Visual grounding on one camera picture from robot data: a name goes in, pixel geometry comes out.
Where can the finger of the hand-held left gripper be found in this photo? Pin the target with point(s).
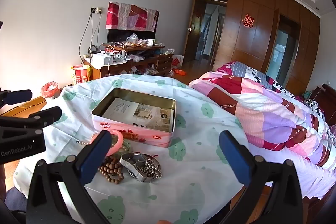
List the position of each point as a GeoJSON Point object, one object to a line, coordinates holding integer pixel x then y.
{"type": "Point", "coordinates": [18, 96]}
{"type": "Point", "coordinates": [44, 115]}

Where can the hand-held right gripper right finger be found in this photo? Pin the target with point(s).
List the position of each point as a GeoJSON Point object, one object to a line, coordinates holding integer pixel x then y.
{"type": "Point", "coordinates": [233, 158]}

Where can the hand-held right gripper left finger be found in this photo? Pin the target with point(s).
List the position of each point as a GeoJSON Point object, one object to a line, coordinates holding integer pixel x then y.
{"type": "Point", "coordinates": [94, 158]}

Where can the pink bangle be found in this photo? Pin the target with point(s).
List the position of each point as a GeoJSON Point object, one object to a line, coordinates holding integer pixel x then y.
{"type": "Point", "coordinates": [120, 138]}

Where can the green jade bangle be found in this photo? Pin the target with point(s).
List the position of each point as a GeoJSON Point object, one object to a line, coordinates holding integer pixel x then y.
{"type": "Point", "coordinates": [126, 145]}

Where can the pink metal tin box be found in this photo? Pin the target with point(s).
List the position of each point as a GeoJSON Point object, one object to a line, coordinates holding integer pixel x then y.
{"type": "Point", "coordinates": [147, 136]}

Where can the waste bin with red bag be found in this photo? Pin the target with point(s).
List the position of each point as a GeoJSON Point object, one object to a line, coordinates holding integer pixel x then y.
{"type": "Point", "coordinates": [49, 90]}

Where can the white cloth with green clouds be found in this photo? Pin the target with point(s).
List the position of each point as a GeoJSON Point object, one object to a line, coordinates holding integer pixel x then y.
{"type": "Point", "coordinates": [204, 134]}

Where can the person's dark blue clothing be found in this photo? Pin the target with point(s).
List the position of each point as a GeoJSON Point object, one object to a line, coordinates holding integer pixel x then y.
{"type": "Point", "coordinates": [14, 199]}

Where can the red and yellow bag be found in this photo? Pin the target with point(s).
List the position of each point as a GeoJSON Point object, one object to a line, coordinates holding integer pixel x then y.
{"type": "Point", "coordinates": [80, 75]}

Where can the patchwork quilt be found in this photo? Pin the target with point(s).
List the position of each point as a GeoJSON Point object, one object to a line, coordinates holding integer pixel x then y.
{"type": "Point", "coordinates": [262, 113]}

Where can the printed paper booklet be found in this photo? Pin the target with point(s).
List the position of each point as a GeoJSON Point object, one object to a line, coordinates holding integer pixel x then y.
{"type": "Point", "coordinates": [126, 108]}

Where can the white box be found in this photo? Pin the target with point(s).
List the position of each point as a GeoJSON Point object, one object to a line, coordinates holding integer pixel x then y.
{"type": "Point", "coordinates": [101, 59]}

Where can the pink bed sheet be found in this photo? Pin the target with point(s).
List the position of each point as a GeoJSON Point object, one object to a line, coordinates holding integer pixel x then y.
{"type": "Point", "coordinates": [323, 179]}

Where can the orange plastic bag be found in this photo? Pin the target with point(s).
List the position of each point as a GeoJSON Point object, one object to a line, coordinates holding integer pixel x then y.
{"type": "Point", "coordinates": [180, 72]}

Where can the dark wooden headboard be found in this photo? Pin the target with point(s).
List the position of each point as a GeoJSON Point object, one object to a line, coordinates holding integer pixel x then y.
{"type": "Point", "coordinates": [319, 94]}

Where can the black television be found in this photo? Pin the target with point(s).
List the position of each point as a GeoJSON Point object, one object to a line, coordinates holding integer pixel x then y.
{"type": "Point", "coordinates": [118, 35]}

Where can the red and white paper bag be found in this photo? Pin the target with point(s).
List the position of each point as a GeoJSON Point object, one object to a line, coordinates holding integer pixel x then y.
{"type": "Point", "coordinates": [177, 60]}

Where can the brown wooden wardrobe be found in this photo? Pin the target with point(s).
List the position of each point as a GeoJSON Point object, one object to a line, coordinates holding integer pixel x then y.
{"type": "Point", "coordinates": [241, 45]}

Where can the brown wooden television cabinet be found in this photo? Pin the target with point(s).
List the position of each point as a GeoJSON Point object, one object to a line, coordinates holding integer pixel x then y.
{"type": "Point", "coordinates": [164, 62]}

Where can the white mug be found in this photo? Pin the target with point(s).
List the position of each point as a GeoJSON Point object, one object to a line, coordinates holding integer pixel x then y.
{"type": "Point", "coordinates": [150, 42]}

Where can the brown wooden door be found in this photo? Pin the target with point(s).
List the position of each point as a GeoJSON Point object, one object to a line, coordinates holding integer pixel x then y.
{"type": "Point", "coordinates": [193, 35]}

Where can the red pink patchwork cover cloth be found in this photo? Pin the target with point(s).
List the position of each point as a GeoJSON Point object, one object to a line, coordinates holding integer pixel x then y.
{"type": "Point", "coordinates": [131, 16]}

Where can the wall socket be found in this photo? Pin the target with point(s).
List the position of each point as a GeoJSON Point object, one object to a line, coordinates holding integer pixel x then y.
{"type": "Point", "coordinates": [96, 10]}

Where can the red paper wall decoration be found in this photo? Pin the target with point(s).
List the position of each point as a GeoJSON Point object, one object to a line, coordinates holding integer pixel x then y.
{"type": "Point", "coordinates": [248, 21]}

